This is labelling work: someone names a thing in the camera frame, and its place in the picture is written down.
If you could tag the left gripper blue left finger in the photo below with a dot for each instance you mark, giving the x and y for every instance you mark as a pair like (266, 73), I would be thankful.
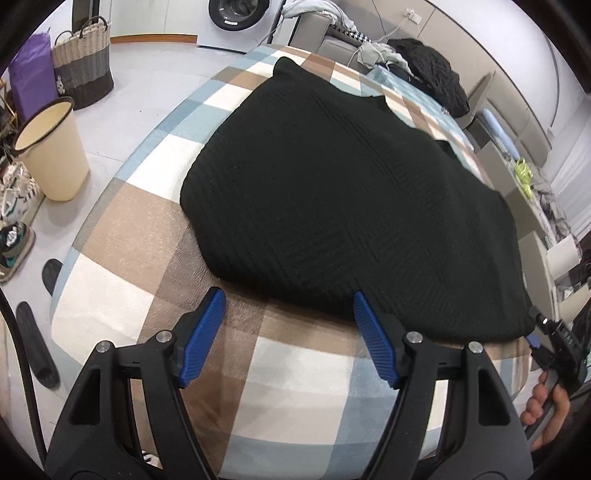
(196, 333)

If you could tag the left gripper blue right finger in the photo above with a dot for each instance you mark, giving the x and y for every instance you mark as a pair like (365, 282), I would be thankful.
(376, 339)

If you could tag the black knit sweater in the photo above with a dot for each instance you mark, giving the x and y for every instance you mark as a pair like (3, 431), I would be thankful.
(308, 194)

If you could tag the white clothes pile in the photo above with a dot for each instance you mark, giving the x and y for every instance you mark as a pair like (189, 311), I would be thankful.
(326, 8)

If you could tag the checkered plaid bed cover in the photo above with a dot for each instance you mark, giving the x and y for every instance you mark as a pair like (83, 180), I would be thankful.
(287, 392)

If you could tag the neon green small garment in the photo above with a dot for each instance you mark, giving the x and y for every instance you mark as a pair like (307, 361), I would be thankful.
(524, 176)

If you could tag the grey storage box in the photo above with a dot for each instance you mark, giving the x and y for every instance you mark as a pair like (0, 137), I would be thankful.
(530, 232)

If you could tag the light blue pillow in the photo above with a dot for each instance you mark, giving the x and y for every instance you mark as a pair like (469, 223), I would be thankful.
(499, 135)

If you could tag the grey teal sneaker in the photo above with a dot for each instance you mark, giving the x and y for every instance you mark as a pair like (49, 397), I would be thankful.
(17, 240)

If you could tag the white green sneaker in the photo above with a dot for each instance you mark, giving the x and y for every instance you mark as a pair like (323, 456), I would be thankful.
(21, 196)

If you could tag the cream plastic waste bin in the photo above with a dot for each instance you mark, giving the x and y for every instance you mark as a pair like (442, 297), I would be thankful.
(50, 147)

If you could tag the teal checkered cloth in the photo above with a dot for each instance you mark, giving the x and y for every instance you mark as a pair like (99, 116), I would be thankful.
(388, 79)

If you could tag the black quilted jacket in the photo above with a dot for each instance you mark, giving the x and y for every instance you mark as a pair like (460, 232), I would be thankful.
(435, 74)

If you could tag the woven laundry basket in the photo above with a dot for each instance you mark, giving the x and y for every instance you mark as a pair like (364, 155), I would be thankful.
(81, 63)

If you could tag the white front-load washing machine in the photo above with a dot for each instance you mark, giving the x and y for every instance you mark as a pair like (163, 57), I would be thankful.
(238, 25)

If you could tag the purple plastic bag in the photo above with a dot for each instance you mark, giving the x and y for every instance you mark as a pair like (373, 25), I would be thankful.
(32, 77)

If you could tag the grey sofa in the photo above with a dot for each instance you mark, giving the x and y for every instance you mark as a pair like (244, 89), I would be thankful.
(314, 33)

